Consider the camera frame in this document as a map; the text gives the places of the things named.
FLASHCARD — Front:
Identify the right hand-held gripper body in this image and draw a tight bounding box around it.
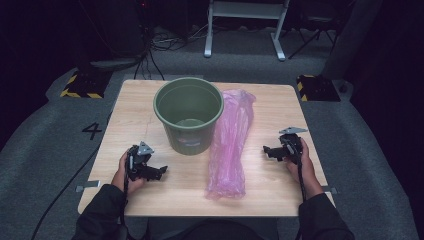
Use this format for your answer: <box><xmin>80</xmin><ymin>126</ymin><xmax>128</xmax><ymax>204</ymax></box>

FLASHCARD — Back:
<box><xmin>279</xmin><ymin>126</ymin><xmax>308</xmax><ymax>165</ymax></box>

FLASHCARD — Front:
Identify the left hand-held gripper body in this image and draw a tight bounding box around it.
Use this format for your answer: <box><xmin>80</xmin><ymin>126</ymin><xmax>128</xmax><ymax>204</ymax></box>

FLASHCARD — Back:
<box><xmin>126</xmin><ymin>141</ymin><xmax>155</xmax><ymax>182</ymax></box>

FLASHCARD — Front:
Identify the green plastic bucket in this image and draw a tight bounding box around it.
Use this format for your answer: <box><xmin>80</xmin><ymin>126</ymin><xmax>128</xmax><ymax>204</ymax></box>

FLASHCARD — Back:
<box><xmin>153</xmin><ymin>77</ymin><xmax>224</xmax><ymax>156</ymax></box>

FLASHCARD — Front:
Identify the pink plastic bag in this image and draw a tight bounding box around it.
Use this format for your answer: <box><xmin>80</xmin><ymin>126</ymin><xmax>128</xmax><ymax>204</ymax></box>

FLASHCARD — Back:
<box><xmin>204</xmin><ymin>88</ymin><xmax>257</xmax><ymax>201</ymax></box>

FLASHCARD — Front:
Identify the person's left hand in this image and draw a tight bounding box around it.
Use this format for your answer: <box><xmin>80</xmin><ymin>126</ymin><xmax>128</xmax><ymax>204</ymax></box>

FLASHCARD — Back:
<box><xmin>111</xmin><ymin>151</ymin><xmax>145</xmax><ymax>194</ymax></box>

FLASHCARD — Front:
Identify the person's right hand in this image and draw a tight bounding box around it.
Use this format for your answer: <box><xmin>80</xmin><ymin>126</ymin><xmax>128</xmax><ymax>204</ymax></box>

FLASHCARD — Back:
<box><xmin>284</xmin><ymin>138</ymin><xmax>318</xmax><ymax>184</ymax></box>

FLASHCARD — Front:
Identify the black yellow striped floor base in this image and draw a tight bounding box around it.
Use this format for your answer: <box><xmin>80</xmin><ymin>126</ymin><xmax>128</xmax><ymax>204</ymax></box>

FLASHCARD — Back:
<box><xmin>59</xmin><ymin>68</ymin><xmax>113</xmax><ymax>99</ymax></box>
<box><xmin>296</xmin><ymin>74</ymin><xmax>342</xmax><ymax>103</ymax></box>

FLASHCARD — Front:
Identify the black tripod stand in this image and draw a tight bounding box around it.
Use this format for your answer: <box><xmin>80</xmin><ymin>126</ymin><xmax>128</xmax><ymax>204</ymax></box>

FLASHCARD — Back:
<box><xmin>288</xmin><ymin>14</ymin><xmax>338</xmax><ymax>60</ymax></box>

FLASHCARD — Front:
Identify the grey column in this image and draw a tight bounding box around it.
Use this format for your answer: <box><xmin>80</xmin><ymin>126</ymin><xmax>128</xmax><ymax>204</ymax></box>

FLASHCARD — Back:
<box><xmin>321</xmin><ymin>0</ymin><xmax>384</xmax><ymax>81</ymax></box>

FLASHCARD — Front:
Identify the dark equipment stand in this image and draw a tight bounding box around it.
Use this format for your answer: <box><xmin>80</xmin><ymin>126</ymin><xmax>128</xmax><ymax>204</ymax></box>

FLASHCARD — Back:
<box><xmin>76</xmin><ymin>0</ymin><xmax>153</xmax><ymax>73</ymax></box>

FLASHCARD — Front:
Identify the right hand-held gripper cable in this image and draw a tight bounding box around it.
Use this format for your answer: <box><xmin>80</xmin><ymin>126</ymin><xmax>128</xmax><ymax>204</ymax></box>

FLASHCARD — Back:
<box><xmin>293</xmin><ymin>141</ymin><xmax>308</xmax><ymax>203</ymax></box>

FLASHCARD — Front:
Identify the long black floor cable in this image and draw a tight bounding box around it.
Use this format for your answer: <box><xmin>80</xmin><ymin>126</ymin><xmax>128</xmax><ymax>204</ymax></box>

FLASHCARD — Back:
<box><xmin>30</xmin><ymin>113</ymin><xmax>113</xmax><ymax>240</ymax></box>

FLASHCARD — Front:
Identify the bundle of black floor cables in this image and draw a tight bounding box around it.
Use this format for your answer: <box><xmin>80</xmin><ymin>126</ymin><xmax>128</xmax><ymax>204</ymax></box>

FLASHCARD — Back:
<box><xmin>133</xmin><ymin>23</ymin><xmax>209</xmax><ymax>81</ymax></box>

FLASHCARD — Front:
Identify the white metal stand frame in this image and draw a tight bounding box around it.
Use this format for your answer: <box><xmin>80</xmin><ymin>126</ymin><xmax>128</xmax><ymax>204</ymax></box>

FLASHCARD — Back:
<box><xmin>203</xmin><ymin>0</ymin><xmax>290</xmax><ymax>62</ymax></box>

